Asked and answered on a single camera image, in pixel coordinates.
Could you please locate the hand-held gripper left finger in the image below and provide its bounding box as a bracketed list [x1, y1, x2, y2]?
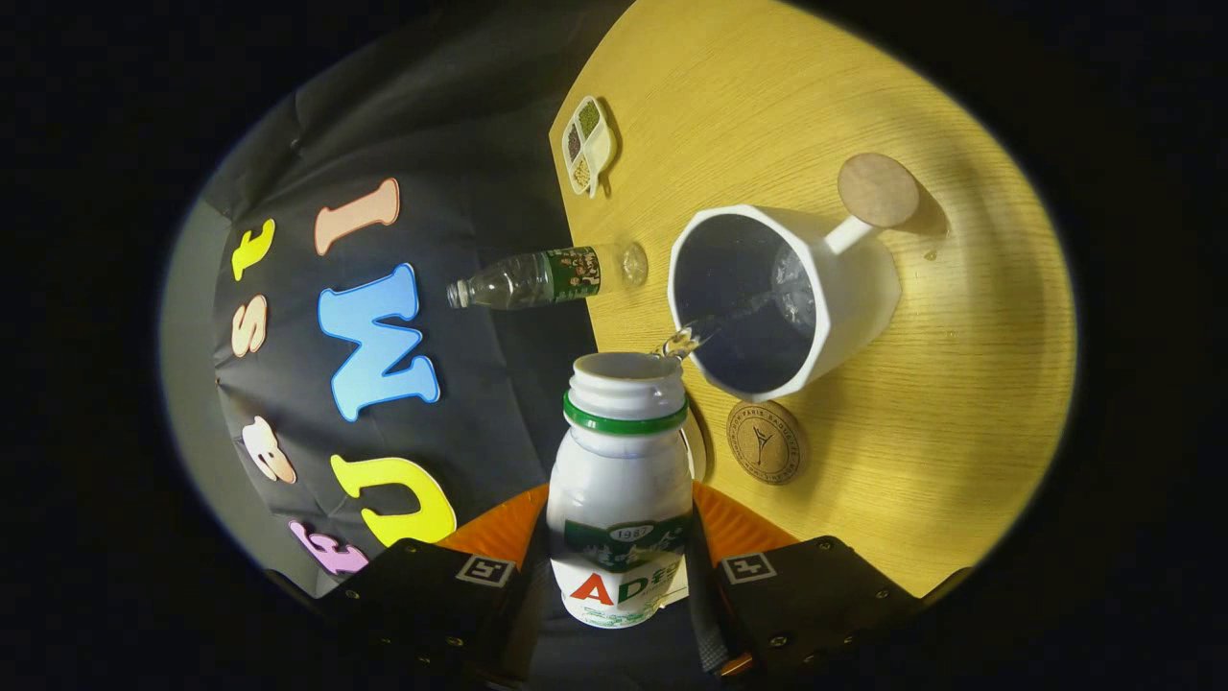
[317, 483, 553, 691]

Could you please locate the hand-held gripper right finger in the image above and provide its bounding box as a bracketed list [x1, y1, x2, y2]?
[683, 480, 927, 688]

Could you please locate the white juice bottle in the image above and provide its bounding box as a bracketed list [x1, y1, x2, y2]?
[545, 351, 695, 630]

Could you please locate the round cork coaster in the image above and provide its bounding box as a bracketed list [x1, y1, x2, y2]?
[725, 399, 803, 486]

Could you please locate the white cup wooden handle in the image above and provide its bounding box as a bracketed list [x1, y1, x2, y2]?
[667, 153, 922, 403]

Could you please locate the clear plastic water bottle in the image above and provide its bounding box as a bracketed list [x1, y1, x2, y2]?
[446, 241, 649, 311]

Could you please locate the white round plate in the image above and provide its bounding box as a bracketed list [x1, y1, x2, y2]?
[662, 403, 709, 608]

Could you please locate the wooden table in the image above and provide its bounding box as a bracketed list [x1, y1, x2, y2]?
[549, 0, 1077, 598]

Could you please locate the black backdrop cloth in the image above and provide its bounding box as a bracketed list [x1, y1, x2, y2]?
[197, 0, 706, 691]

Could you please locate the white divided bean dish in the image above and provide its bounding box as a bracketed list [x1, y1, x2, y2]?
[561, 95, 617, 200]

